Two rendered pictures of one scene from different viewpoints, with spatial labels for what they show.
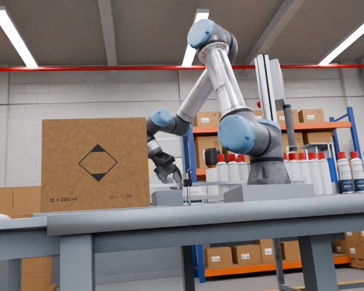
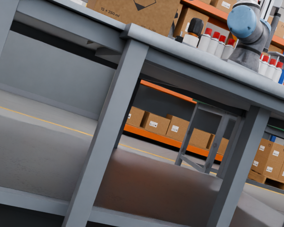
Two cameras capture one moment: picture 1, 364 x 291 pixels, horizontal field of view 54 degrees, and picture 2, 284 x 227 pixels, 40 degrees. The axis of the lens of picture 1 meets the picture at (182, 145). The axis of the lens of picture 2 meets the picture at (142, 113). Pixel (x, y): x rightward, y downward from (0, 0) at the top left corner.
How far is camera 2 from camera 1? 0.60 m
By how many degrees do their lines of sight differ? 18
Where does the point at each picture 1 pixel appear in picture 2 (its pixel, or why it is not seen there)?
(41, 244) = (107, 38)
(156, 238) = (181, 66)
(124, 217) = (174, 45)
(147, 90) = not seen: outside the picture
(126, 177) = (157, 16)
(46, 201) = (98, 7)
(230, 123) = (242, 11)
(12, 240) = (91, 27)
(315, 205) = (279, 89)
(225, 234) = (220, 82)
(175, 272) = (83, 111)
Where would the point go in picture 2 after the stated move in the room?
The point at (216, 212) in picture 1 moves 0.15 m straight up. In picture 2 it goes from (225, 67) to (241, 22)
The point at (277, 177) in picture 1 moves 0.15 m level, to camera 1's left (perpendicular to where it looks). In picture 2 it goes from (251, 65) to (220, 52)
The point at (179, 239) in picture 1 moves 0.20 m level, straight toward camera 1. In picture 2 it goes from (194, 73) to (214, 73)
